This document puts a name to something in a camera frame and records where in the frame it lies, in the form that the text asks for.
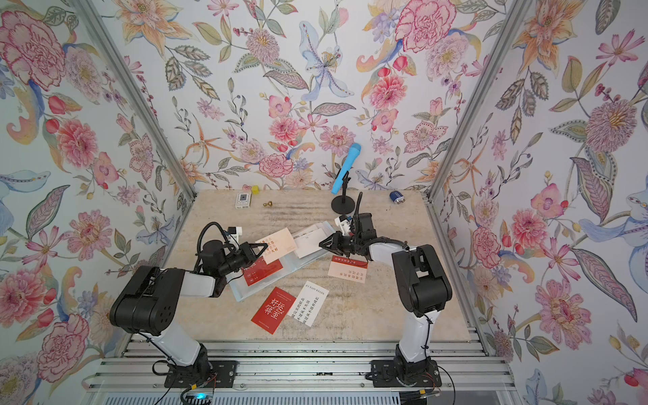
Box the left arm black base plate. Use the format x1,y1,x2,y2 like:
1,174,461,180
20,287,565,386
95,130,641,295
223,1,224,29
164,360,239,388

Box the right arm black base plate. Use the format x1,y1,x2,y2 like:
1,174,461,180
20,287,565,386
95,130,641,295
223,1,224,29
364,359,442,389

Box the aluminium corner post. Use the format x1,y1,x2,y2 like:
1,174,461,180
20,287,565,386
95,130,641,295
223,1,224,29
71,0,197,203
428,1,530,204

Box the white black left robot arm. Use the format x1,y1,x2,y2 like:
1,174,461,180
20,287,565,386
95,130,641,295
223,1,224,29
109,222,268,385

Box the red card gold characters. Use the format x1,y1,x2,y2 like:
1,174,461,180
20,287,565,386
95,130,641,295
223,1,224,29
243,258,284,286

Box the aluminium corner post right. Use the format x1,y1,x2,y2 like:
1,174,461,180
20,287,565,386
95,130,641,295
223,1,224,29
428,1,530,204

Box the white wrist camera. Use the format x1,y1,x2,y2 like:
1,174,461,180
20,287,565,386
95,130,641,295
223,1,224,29
225,226,242,243
335,214,353,236

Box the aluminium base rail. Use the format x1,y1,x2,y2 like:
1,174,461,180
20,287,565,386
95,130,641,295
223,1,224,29
82,337,521,404

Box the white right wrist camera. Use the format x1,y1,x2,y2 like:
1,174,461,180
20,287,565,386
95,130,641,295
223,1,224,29
335,214,353,236

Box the cream card red top band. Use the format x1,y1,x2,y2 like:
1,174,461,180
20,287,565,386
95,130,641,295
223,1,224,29
327,256,368,284

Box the white playing card box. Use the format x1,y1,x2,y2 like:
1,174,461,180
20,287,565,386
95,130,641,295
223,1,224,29
235,192,251,209

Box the aluminium corner post left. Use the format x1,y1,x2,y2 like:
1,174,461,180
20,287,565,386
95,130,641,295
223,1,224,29
71,0,197,203

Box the white card black text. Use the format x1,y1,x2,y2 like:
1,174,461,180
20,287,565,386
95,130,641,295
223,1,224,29
288,281,329,327

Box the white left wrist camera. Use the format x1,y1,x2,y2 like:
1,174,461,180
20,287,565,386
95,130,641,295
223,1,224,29
225,226,242,243

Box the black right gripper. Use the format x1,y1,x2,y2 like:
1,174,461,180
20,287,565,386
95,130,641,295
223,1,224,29
320,232,364,257

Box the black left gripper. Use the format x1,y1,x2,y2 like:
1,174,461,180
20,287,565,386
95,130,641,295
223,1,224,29
217,244,268,278

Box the small blue cylinder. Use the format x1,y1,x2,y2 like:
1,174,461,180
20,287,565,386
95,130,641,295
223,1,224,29
389,191,406,204

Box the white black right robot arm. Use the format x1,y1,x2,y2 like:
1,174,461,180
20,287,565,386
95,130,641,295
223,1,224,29
319,196,453,388

